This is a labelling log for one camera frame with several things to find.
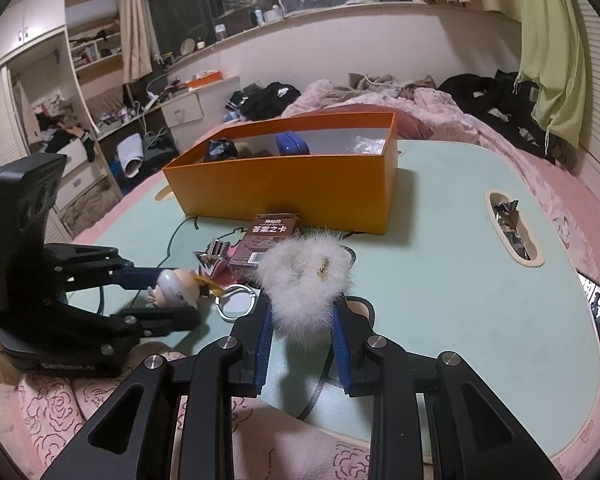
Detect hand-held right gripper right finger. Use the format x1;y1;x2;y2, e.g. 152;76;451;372
330;299;574;480

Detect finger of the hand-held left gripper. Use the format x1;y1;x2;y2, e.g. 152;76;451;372
55;301;204;361
42;242;167;293

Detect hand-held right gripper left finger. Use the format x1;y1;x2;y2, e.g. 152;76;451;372
40;294;274;480

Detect small doll figure keychain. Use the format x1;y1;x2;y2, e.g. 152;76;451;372
147;267;202;310

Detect white fluffy pompom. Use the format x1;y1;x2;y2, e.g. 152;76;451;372
256;231;354;334

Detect brown card box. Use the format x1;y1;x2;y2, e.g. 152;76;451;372
228;213;301;268

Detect black pouch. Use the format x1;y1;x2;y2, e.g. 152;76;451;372
203;138;237;163

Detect orange cardboard box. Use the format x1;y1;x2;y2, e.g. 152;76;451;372
162;112;399;236

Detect blue tin box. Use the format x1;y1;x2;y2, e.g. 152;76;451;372
274;130;311;157

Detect bubble bundle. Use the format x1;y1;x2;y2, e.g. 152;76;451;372
352;137;387;156

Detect mint cartoon printed desktop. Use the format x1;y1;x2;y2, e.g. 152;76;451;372
72;140;600;461

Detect white drawer unit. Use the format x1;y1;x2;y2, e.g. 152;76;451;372
44;136;112;213

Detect silver foil wrapper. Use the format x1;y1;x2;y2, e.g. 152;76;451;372
193;240;232;281

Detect white rolled mat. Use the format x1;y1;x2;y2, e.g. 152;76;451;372
117;134;147;179

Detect white wardrobe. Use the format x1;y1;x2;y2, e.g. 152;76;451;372
0;0;72;173

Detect white bookshelf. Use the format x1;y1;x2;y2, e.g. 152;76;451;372
65;29;127;128

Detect white desk with drawer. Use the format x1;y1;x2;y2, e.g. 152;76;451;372
149;75;242;132

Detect orange tray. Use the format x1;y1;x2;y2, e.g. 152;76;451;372
185;72;224;89

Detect white air conditioner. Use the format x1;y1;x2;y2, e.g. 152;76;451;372
64;0;120;29

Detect crumpled foil wrappers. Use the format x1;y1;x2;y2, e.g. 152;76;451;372
491;199;532;262

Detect black and white clothes pile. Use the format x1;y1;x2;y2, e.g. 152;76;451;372
224;81;302;122

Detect dusty red pillow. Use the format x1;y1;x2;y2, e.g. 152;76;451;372
395;109;435;142

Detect pink floral bedding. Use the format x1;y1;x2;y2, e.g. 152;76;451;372
0;79;600;480

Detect black phone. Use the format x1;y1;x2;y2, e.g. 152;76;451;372
576;269;600;342

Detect brown crumpled cloth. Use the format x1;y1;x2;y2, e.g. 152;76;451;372
349;72;437;101

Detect large black clothes pile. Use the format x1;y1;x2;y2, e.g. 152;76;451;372
436;72;562;159

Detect light green hanging cloth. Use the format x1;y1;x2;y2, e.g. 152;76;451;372
517;0;589;149

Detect silver key ring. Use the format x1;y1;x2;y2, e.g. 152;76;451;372
214;283;257;322

